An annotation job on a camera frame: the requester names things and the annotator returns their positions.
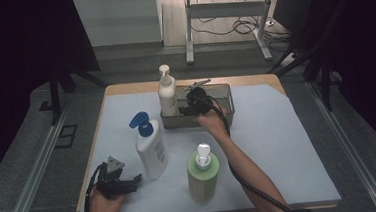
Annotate metal floor rail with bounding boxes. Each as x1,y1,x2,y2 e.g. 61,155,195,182
306,76,376,212
0,100,78,212

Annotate person's left hand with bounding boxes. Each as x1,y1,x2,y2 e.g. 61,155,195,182
86,184,129,212

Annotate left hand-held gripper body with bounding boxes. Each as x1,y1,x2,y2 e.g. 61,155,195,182
93,154,140,201

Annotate dark curtain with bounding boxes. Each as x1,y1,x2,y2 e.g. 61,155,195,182
0,0,109,191
268,0,376,176

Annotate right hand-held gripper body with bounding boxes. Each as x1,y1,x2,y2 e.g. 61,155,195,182
183,78,217,118

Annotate cream pump bottle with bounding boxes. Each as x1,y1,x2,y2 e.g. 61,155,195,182
155,63,180,118

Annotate white table mat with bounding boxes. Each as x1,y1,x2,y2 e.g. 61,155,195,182
69,78,342,212

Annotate grey wire mesh basket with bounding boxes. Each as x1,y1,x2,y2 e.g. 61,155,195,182
158,81,237,132

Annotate white cabinet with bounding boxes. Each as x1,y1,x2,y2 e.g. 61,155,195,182
72,0,166,50

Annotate person's right hand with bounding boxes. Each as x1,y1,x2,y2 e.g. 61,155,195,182
190,107,231,141

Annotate white bottle with blue pump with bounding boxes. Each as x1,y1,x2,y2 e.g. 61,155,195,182
127,110,171,183

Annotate black floor cables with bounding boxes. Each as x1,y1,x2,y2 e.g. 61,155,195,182
189,10,294,59

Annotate white desk frame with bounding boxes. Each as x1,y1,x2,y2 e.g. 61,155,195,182
182,0,274,67

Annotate black metal stand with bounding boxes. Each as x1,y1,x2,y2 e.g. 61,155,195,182
265,40,336,116
46,67,112,127

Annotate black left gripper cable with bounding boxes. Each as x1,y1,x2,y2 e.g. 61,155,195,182
79,163,107,212

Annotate green bottle with white pump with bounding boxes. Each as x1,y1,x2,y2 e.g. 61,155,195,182
185,142,223,203

